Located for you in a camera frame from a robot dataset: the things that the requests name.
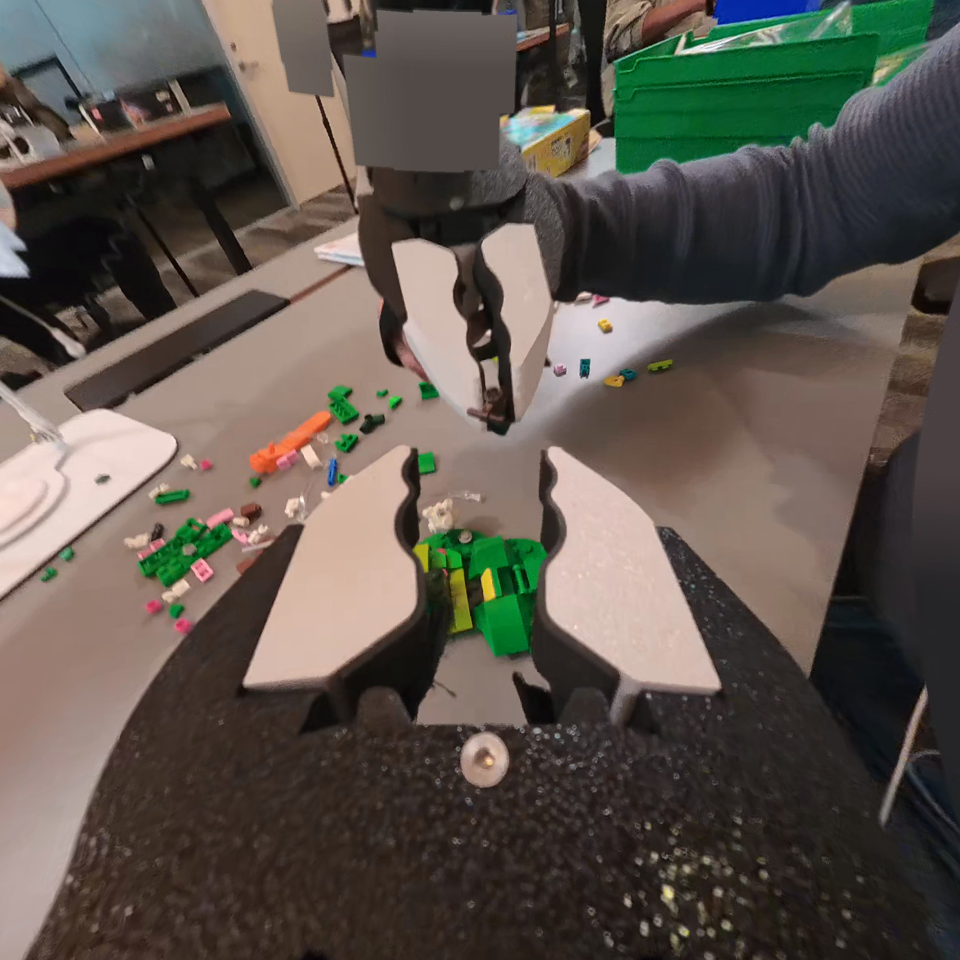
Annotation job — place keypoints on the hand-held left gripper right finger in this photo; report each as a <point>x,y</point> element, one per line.
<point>622,592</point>

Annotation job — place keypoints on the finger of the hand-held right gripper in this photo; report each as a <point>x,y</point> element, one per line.
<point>525,315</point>
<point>431,315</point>

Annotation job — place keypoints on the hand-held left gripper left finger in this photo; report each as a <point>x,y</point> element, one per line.
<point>337,592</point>

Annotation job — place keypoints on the dark brown lego pin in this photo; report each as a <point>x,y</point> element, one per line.
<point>487,409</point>

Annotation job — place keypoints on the green lego model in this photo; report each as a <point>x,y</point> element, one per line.
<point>502,622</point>

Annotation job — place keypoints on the white lego flower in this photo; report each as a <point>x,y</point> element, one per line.
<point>442,516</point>

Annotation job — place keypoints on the pile of lego pieces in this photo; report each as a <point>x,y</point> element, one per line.
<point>187,540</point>

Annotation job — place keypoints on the person's right forearm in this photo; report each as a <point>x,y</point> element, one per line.
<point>750,217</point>

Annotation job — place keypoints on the scattered yellow teal lego bits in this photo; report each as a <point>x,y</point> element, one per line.
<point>660,366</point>

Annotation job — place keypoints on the yellow lego box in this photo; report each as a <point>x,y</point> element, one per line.
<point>551,139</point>

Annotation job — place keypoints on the person's right hand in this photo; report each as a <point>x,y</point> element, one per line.
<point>412,358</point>

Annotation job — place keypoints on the white booklet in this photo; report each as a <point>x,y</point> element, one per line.
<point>341,251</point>

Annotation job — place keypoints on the black tripod pole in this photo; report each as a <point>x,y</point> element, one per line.
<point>334,150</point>

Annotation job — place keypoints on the beige door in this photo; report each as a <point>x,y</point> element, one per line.
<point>255,127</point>

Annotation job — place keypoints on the person's leg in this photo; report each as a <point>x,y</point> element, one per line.
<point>862,675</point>

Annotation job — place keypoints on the white book stand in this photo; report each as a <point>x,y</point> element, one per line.
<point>112,457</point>

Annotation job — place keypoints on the stacked green plastic bins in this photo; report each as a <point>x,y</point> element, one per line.
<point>742,105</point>

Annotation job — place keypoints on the wood-edged side table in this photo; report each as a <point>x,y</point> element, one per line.
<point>112,146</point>

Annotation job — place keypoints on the person's torso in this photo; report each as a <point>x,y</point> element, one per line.
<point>945,487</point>

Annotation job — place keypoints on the clear plastic bag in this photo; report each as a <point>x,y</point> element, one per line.
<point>780,30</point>

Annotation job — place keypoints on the blue plastic bin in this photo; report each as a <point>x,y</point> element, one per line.
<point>757,9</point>

